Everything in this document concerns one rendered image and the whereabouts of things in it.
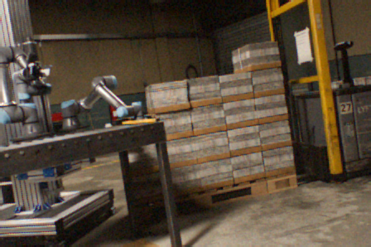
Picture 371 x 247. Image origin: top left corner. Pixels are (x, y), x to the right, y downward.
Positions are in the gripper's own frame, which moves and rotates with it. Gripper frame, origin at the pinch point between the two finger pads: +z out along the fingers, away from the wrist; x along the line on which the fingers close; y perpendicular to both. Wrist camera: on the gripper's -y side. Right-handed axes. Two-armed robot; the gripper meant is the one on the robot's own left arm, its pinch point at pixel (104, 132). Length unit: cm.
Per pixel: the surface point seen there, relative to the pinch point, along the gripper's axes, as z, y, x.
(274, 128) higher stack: -141, -22, 34
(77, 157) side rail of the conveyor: 46, -7, 63
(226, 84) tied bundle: -106, 22, 19
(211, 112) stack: -91, 1, 13
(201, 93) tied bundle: -85, 17, 11
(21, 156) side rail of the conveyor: 72, -1, 63
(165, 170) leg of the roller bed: -5, -25, 63
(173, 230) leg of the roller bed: -4, -61, 63
